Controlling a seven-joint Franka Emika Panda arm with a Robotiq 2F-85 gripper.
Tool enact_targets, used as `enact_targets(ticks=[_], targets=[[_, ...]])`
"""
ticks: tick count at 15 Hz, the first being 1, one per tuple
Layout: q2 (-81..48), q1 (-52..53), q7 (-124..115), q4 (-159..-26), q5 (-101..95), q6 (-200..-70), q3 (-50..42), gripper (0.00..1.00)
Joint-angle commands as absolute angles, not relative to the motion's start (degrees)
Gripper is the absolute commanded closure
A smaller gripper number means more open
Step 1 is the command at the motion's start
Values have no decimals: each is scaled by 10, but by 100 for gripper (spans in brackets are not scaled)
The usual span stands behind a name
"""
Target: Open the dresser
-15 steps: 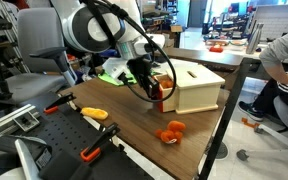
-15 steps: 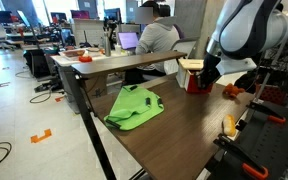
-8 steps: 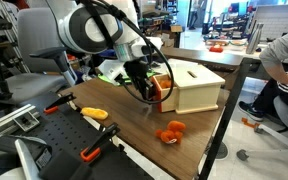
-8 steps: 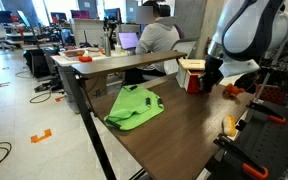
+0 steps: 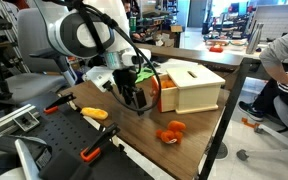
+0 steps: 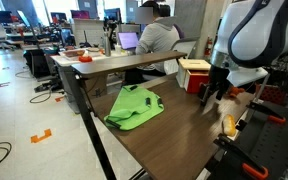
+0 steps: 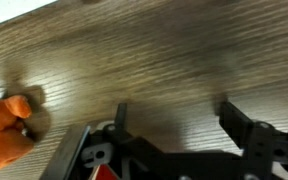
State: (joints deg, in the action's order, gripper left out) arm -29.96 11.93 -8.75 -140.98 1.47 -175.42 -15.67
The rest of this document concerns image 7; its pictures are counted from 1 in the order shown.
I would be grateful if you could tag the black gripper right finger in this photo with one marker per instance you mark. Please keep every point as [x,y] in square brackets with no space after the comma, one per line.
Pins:
[235,121]

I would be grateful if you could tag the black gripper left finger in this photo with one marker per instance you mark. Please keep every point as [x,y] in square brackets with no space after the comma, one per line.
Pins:
[121,116]

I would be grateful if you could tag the orange plush toy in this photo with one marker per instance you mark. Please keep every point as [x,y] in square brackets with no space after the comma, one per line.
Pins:
[2,133]

